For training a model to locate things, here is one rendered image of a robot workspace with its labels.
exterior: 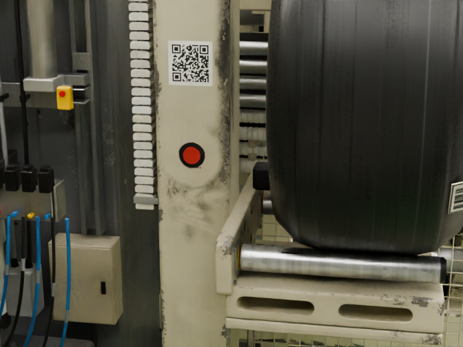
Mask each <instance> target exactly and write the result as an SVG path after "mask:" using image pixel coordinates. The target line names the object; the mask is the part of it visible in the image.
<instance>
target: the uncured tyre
mask: <svg viewBox="0 0 463 347"><path fill-rule="evenodd" d="M266 142H267V164H268V171H269V186H270V193H271V203H272V208H273V212H274V216H275V219H276V221H277V222H278V223H279V224H280V225H281V226H282V227H283V228H284V229H285V230H286V231H287V232H288V233H289V234H290V235H291V236H292V238H293V239H294V240H295V241H296V242H297V243H300V244H303V245H306V246H309V247H311V248H314V249H331V250H342V251H363V252H374V253H395V254H407V255H421V254H424V253H430V252H434V251H437V250H438V249H439V248H440V247H441V246H442V245H444V244H445V243H446V242H448V241H449V240H450V239H451V238H452V237H454V236H455V235H456V234H458V233H459V232H460V231H461V229H462V227H463V211H459V212H455V213H450V214H448V208H449V198H450V192H451V184H454V183H457V182H463V0H271V12H270V20H269V36H268V46H267V75H266Z"/></svg>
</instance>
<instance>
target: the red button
mask: <svg viewBox="0 0 463 347"><path fill-rule="evenodd" d="M183 158H184V160H185V162H187V163H189V164H195V163H197V162H198V161H199V160H200V152H199V150H198V149H197V148H195V147H188V148H187V149H186V150H185V151H184V152H183Z"/></svg>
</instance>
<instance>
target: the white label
mask: <svg viewBox="0 0 463 347"><path fill-rule="evenodd" d="M459 211H463V182H457V183H454V184H451V192H450V198H449V208H448V214H450V213H455V212H459Z"/></svg>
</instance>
